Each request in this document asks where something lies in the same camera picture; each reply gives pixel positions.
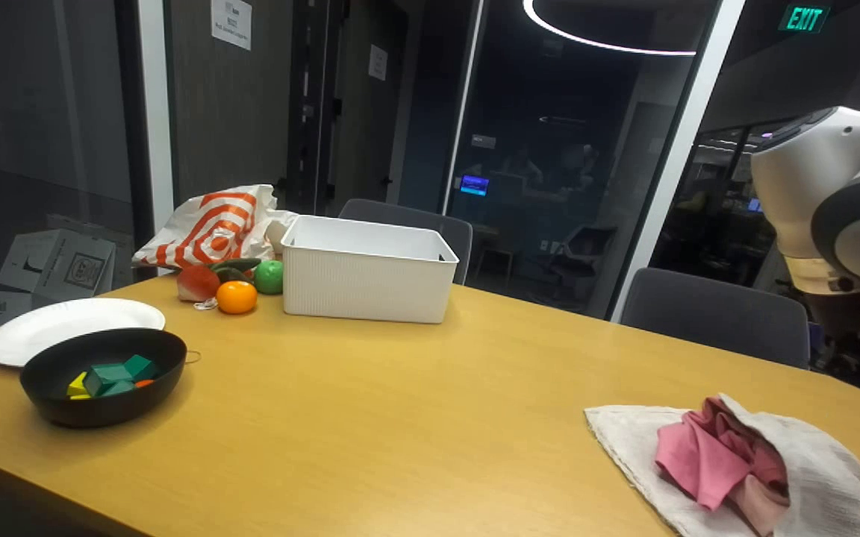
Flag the ring ceiling light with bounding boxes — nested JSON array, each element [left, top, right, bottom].
[[520, 0, 699, 60]]

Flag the dark green toy vegetable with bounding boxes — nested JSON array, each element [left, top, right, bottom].
[[212, 255, 261, 282]]

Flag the green block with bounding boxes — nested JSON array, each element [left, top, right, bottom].
[[82, 360, 136, 398]]

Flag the pink shirt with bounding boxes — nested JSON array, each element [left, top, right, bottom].
[[653, 395, 790, 513]]

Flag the orange toy fruit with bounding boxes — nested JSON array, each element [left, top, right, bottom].
[[215, 276, 260, 319]]

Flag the black bowl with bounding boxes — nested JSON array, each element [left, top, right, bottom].
[[16, 328, 191, 431]]

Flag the blue lit screen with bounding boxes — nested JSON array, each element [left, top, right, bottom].
[[454, 173, 491, 200]]

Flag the white plastic bin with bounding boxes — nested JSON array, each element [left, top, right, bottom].
[[278, 210, 463, 324]]

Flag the cardboard boxes behind glass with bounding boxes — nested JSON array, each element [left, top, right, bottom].
[[0, 225, 119, 330]]

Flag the white paper notice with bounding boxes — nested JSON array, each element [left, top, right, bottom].
[[208, 0, 257, 54]]

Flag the teal block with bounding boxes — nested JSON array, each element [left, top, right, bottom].
[[121, 352, 157, 382]]

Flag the small paper door notice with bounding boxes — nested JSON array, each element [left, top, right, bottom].
[[364, 42, 391, 82]]

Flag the green toy apple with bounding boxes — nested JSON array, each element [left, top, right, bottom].
[[252, 255, 287, 298]]

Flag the white oval plate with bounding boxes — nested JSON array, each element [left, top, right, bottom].
[[0, 294, 166, 369]]

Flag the peach shirt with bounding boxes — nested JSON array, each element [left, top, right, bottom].
[[726, 474, 794, 537]]

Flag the yellow block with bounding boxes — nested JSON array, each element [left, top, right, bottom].
[[61, 369, 91, 403]]

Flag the red white striped bag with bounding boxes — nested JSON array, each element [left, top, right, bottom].
[[130, 181, 299, 273]]

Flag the red toy fruit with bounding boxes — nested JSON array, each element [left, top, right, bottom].
[[172, 263, 223, 303]]

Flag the green exit sign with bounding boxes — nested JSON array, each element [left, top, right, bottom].
[[778, 3, 832, 36]]

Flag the wide grey chair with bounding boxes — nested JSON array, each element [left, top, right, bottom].
[[617, 266, 815, 373]]

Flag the white terry towel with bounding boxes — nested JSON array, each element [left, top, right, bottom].
[[581, 392, 860, 537]]

